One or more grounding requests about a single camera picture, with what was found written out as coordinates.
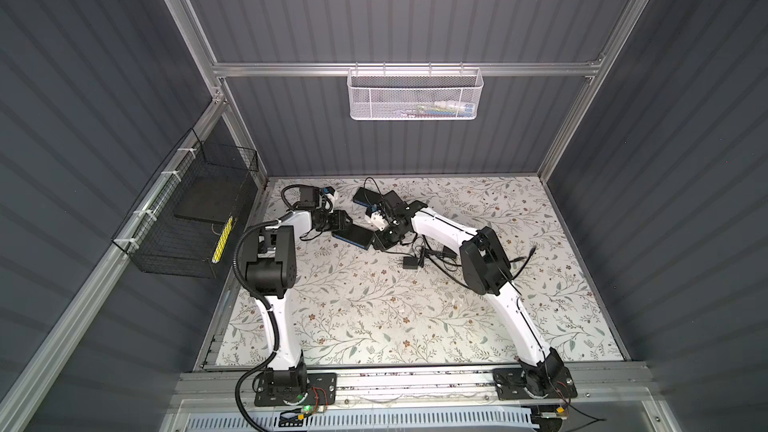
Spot items in white basket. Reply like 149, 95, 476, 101
397, 100, 476, 120

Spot black power adapter with cord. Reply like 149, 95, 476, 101
402, 256, 420, 270

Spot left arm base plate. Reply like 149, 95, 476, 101
253, 369, 338, 407

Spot yellow marker in basket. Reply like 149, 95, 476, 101
211, 216, 236, 264

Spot white slotted cable duct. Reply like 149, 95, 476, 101
182, 406, 541, 432

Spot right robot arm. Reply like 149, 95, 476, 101
365, 192, 565, 397

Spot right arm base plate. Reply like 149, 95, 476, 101
492, 367, 578, 401

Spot thick black ethernet cable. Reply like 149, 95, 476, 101
419, 238, 539, 292

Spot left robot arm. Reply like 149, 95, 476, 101
232, 184, 351, 390

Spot floral patterned table mat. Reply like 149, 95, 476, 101
214, 176, 625, 368

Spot black wire mesh basket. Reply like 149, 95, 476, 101
112, 131, 260, 279

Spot white wire mesh basket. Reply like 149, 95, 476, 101
346, 67, 484, 121

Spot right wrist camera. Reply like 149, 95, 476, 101
366, 209, 389, 231

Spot black foam pad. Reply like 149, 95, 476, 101
173, 178, 240, 225

